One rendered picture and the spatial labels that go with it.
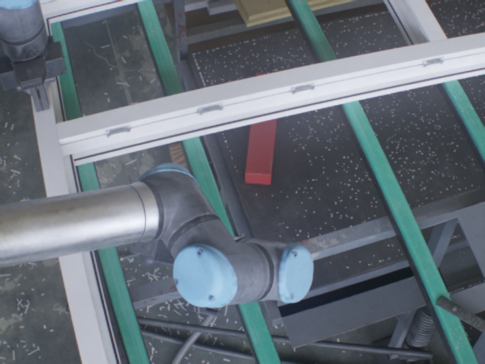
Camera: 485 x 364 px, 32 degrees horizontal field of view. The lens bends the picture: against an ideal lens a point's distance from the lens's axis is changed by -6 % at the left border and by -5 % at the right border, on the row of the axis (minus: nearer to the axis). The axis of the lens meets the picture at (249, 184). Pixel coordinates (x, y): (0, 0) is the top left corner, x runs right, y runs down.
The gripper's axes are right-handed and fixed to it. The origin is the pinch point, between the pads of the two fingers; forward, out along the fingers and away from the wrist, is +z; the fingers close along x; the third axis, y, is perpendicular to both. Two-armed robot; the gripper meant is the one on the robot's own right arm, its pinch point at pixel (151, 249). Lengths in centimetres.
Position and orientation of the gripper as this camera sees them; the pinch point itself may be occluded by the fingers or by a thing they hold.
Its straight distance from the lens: 155.6
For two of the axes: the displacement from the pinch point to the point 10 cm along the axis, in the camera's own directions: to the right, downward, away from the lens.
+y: 2.1, -9.6, 1.5
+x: -6.3, -2.6, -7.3
